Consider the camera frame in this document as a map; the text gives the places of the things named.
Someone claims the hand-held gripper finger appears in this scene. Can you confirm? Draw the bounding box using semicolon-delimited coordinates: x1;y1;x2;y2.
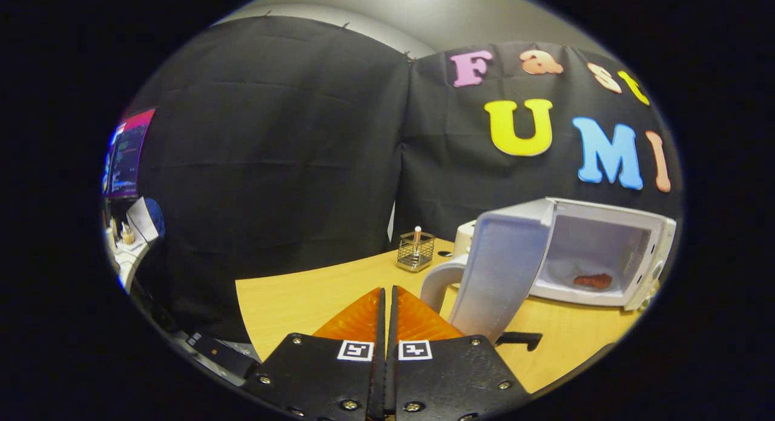
387;285;532;421
241;286;387;421

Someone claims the white toaster oven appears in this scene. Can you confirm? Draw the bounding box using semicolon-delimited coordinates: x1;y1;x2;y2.
419;197;678;344

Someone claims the red-brown meat piece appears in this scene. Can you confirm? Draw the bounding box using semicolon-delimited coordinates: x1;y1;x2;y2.
573;273;613;290

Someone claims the white pop-up toaster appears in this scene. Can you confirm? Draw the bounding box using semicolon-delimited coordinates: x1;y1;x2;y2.
453;220;479;258

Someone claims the black box device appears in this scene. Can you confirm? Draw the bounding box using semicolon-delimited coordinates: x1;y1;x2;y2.
186;332;260;379

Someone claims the white side desk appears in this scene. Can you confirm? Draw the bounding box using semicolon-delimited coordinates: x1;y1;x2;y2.
106;224;155;291

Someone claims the computer monitor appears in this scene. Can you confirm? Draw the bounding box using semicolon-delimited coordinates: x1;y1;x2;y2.
102;108;156;199

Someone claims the wire mesh holder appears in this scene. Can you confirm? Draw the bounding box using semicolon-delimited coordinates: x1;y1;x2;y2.
397;230;436;273

